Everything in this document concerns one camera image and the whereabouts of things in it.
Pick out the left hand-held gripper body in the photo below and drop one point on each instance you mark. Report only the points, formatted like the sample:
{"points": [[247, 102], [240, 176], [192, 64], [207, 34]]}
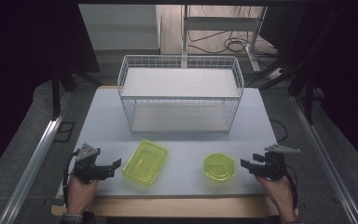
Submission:
{"points": [[85, 169]]}

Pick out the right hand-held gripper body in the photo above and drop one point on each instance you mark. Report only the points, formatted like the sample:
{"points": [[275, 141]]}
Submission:
{"points": [[273, 166]]}

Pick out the green round plastic container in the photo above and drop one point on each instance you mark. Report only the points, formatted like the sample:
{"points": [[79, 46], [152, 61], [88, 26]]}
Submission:
{"points": [[219, 168]]}

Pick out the green rectangular plastic container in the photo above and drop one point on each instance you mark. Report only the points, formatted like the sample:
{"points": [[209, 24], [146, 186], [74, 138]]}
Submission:
{"points": [[144, 163]]}

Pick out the person's left hand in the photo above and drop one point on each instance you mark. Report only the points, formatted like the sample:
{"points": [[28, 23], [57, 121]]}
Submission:
{"points": [[79, 196]]}

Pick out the person's right hand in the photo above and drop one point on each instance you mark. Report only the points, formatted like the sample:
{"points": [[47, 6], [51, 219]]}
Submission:
{"points": [[281, 196]]}

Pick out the black metal stand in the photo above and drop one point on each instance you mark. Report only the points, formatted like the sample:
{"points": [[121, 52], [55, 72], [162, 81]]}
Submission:
{"points": [[56, 96], [307, 102]]}

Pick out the white power strip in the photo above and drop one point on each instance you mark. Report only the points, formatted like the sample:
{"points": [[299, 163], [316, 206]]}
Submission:
{"points": [[275, 74]]}

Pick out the white cabinet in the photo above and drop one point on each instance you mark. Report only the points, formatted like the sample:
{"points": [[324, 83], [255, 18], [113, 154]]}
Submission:
{"points": [[121, 26]]}

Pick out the black floor bracket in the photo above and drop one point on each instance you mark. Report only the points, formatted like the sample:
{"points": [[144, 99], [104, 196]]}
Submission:
{"points": [[64, 132]]}

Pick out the aluminium rail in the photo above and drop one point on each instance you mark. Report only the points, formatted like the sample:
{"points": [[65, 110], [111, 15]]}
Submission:
{"points": [[326, 161], [31, 168]]}

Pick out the white desk frame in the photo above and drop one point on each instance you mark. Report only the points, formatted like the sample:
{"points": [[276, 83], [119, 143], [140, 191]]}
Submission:
{"points": [[220, 23]]}

